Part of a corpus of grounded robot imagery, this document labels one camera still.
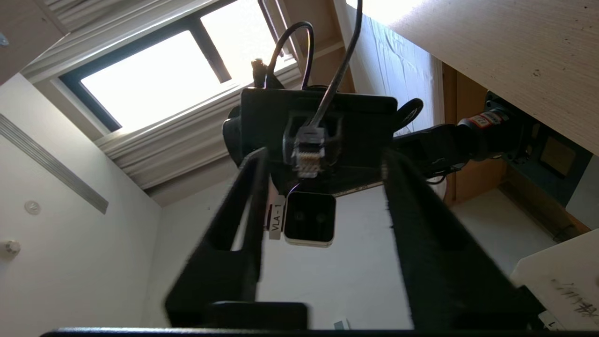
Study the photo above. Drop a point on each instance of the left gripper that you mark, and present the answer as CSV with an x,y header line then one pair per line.
x,y
262,121

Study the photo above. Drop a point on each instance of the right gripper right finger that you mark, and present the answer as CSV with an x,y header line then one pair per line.
x,y
444,262

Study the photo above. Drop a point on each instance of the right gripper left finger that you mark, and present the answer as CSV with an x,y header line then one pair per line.
x,y
224,262

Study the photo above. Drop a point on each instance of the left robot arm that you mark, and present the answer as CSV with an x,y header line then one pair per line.
x,y
468,140

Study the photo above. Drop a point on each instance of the wooden desk side panel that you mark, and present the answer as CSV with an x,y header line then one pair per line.
x,y
477,187

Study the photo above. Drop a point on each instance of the white curtain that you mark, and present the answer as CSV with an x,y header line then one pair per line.
x,y
398,70

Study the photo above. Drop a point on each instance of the white layered window cornice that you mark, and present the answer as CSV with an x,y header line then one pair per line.
x,y
178,135

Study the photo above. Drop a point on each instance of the dark teal box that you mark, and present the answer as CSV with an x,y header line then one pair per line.
x,y
559,161

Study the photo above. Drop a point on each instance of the round white ceiling fixture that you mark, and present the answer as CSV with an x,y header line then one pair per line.
x,y
32,208
11,248

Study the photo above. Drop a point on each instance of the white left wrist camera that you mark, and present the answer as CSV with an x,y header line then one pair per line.
x,y
309,220

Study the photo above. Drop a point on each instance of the window with dark frame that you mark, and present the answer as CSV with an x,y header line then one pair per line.
x,y
154,75

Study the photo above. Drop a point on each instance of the grey ceiling rail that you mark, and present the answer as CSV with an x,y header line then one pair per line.
x,y
51,161

